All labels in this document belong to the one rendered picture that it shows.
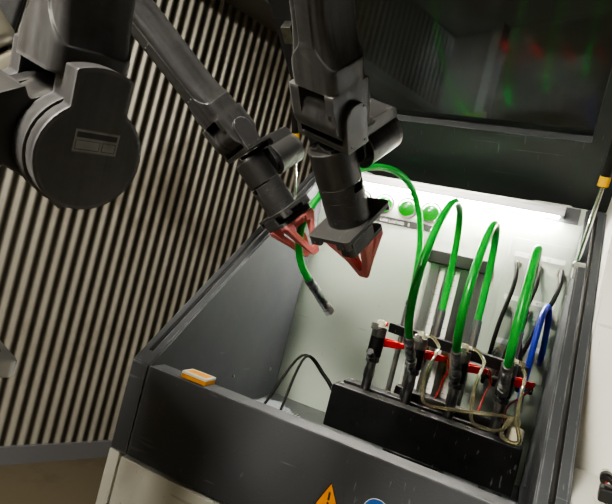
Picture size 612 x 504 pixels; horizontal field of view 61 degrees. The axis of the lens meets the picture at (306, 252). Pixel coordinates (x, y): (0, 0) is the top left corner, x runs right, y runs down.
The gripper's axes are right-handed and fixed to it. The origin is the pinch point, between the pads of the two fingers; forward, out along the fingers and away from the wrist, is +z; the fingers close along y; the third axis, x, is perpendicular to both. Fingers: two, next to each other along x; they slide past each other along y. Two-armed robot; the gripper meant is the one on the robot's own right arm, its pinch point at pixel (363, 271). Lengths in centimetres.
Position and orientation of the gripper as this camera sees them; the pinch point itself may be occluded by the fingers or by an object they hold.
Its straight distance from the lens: 74.1
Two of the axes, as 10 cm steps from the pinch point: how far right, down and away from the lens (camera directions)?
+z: 2.6, 8.0, 5.5
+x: -7.6, -1.8, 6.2
